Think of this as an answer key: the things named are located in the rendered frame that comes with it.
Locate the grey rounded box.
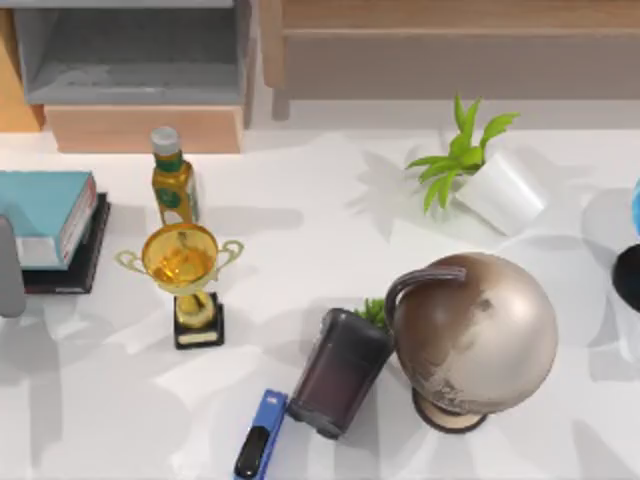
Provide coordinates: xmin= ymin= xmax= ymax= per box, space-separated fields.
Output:
xmin=0 ymin=214 xmax=27 ymax=319

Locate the white pot with green plant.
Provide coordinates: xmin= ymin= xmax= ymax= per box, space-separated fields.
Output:
xmin=405 ymin=94 xmax=546 ymax=237

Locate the blue and black stapler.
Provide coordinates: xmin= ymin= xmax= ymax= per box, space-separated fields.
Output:
xmin=232 ymin=388 xmax=289 ymax=480

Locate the yellow oil bottle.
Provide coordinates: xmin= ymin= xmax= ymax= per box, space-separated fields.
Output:
xmin=150 ymin=126 xmax=201 ymax=227

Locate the dark pot with green plant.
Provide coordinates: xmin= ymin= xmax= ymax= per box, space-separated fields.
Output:
xmin=285 ymin=297 xmax=396 ymax=441

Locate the black book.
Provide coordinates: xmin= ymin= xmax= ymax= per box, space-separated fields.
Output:
xmin=21 ymin=192 xmax=112 ymax=295

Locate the wooden cupboard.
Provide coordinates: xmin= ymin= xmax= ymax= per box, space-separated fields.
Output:
xmin=0 ymin=8 xmax=46 ymax=134

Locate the bronze globe on stand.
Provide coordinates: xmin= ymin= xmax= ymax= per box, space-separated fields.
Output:
xmin=383 ymin=252 xmax=559 ymax=432

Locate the blue globe with black base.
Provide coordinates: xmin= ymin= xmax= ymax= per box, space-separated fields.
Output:
xmin=610 ymin=175 xmax=640 ymax=314

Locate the gold trophy with black base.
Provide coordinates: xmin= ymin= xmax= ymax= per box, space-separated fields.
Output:
xmin=114 ymin=223 xmax=245 ymax=350

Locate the pale wooden drawer front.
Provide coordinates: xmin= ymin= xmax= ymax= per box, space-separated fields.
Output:
xmin=44 ymin=103 xmax=246 ymax=154

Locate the wooden open shelf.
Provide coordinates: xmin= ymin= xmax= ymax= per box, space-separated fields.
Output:
xmin=263 ymin=0 xmax=640 ymax=121

